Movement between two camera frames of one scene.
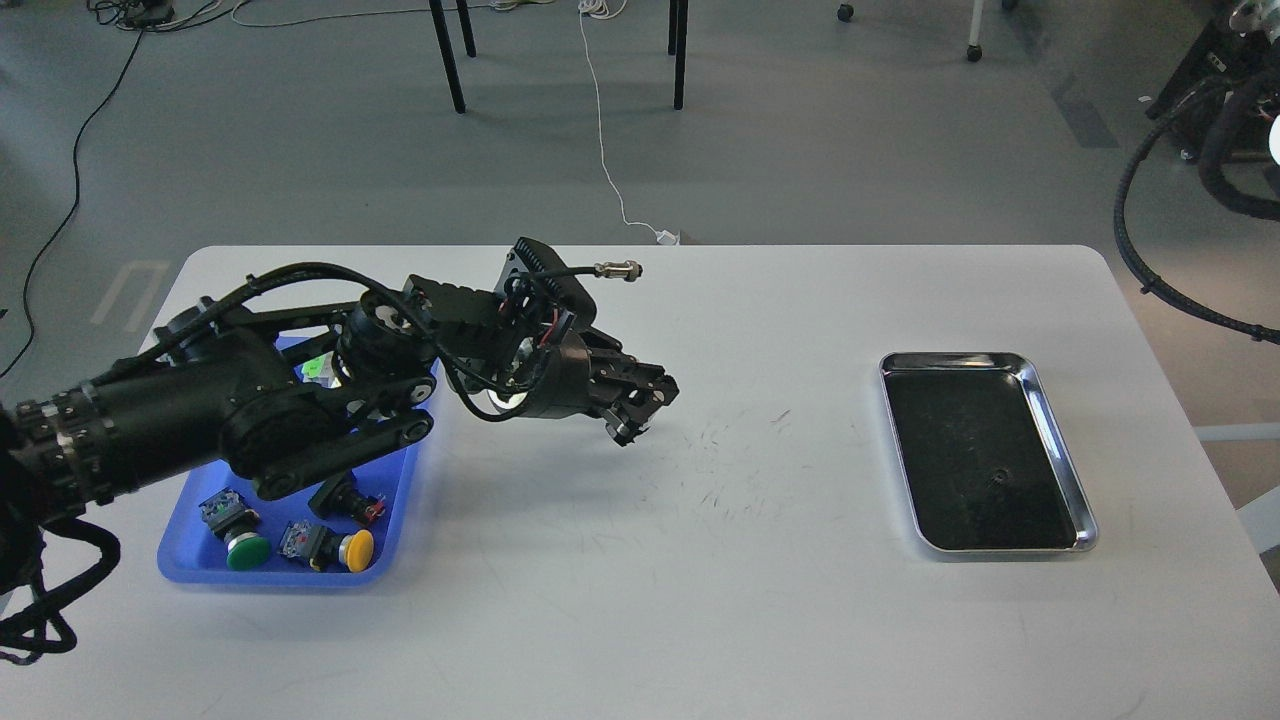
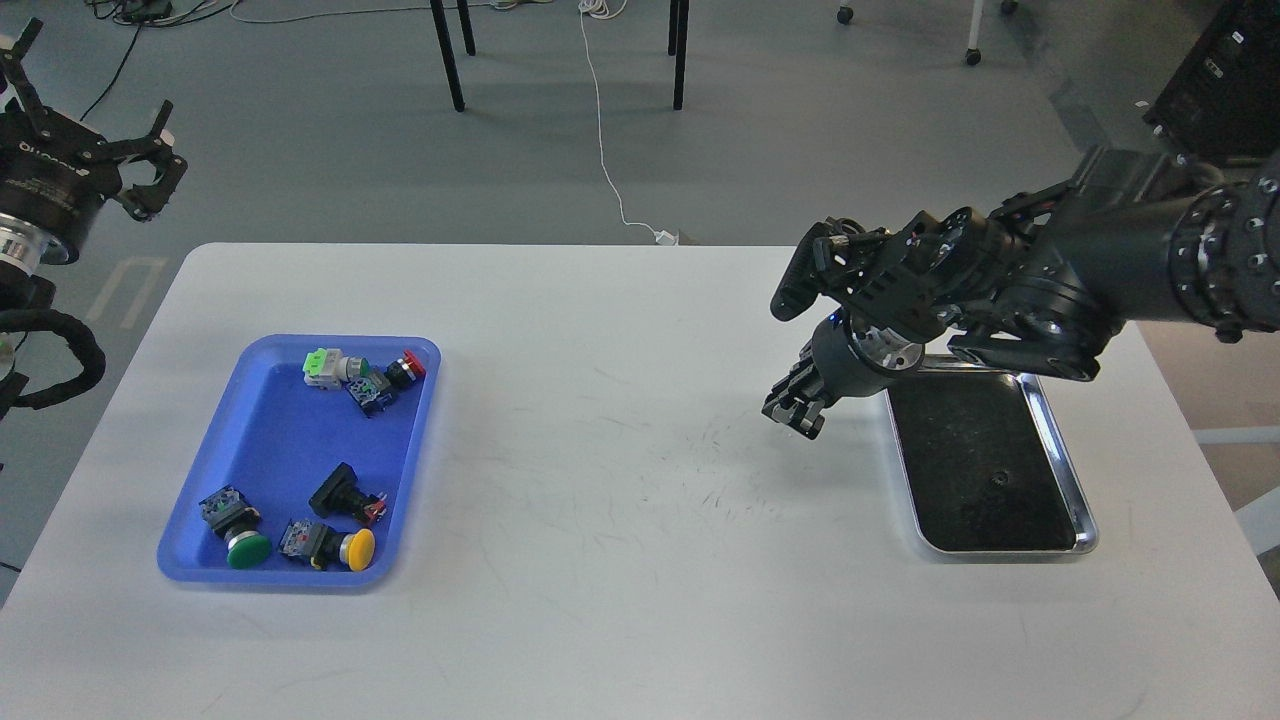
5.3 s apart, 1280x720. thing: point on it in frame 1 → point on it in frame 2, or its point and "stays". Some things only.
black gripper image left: (574, 371) → (55, 173)
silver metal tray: (982, 460) stays
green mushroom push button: (229, 516) stays
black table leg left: (447, 47) stays
